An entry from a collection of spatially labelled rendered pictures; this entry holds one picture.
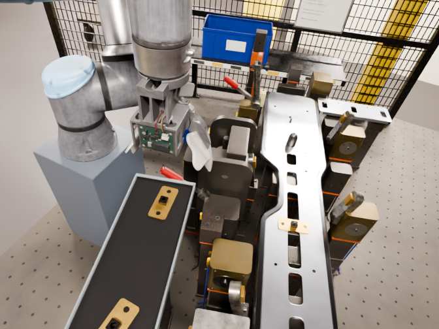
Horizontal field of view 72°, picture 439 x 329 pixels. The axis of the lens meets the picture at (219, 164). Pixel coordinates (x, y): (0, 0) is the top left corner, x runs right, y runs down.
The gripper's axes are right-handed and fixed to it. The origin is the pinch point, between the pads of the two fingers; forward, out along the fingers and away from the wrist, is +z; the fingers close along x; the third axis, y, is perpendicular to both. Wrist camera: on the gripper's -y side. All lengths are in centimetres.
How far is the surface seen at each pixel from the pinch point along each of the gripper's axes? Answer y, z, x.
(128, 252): 14.6, 11.7, -3.7
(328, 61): -109, 25, 39
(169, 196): 0.2, 11.4, -0.9
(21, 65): -196, 128, -236
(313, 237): -9.8, 27.7, 35.1
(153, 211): 5.0, 11.4, -2.7
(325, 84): -83, 23, 37
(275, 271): 2.4, 27.7, 26.1
